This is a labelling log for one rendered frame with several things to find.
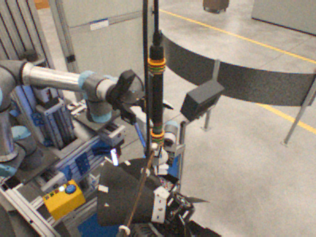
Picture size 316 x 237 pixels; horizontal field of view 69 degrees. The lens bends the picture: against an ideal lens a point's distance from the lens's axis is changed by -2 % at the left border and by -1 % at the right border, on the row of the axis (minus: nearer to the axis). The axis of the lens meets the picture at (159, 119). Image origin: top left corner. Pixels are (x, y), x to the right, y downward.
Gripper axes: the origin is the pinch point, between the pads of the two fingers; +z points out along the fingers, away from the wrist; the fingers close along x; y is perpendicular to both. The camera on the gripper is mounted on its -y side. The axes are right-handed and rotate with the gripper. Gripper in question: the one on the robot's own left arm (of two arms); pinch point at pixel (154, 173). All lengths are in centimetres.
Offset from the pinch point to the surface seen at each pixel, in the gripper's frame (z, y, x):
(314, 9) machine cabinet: -554, 246, 39
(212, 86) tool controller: -70, 22, -9
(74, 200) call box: 13.9, -35.0, 16.6
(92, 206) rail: 6.1, -30.9, 35.5
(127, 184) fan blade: 19.6, -7.0, -18.4
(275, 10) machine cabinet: -606, 180, 66
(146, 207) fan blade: 22.9, 1.1, -12.1
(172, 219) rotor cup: 21.7, 11.0, -5.6
